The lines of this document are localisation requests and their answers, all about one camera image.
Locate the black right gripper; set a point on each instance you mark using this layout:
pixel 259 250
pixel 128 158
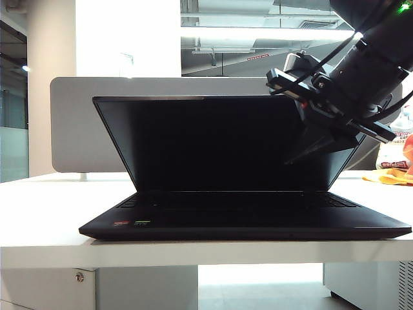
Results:
pixel 322 97

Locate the black laptop computer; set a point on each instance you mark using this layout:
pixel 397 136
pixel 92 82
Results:
pixel 209 145

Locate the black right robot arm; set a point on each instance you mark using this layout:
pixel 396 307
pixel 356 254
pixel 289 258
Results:
pixel 380 48

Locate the white plastic bag red print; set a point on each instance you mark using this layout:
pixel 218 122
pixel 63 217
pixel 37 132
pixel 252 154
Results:
pixel 387 156

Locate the yellow cloth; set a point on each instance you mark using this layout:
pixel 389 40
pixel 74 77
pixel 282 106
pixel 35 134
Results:
pixel 384 178

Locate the red orange plastic item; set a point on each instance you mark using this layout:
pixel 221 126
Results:
pixel 409 151

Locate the small red ceiling sign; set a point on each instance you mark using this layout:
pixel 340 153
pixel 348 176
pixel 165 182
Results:
pixel 257 57

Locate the ceiling air vent grille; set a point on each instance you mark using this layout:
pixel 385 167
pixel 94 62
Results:
pixel 317 24

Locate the long ceiling light strip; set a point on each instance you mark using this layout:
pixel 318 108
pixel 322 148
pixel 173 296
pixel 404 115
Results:
pixel 258 33

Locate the white vented cabinet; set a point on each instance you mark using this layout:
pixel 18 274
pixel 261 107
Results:
pixel 364 284

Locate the white desk support panel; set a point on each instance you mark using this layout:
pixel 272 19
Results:
pixel 145 287

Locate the grey felt desk divider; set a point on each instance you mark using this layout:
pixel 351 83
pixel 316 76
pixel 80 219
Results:
pixel 74 129

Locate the round silver drawer lock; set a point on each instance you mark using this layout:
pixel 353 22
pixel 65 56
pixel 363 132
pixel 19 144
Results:
pixel 78 277

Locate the dark glass door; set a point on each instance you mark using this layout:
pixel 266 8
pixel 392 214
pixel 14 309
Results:
pixel 13 113

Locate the white drawer cabinet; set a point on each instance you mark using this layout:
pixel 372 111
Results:
pixel 38 290

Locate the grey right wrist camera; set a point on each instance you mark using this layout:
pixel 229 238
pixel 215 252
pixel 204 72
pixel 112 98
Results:
pixel 298 63

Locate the metal ceiling rail bracket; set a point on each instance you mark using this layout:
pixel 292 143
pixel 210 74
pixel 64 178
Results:
pixel 222 50

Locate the white divider bracket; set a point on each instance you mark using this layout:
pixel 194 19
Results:
pixel 83 176

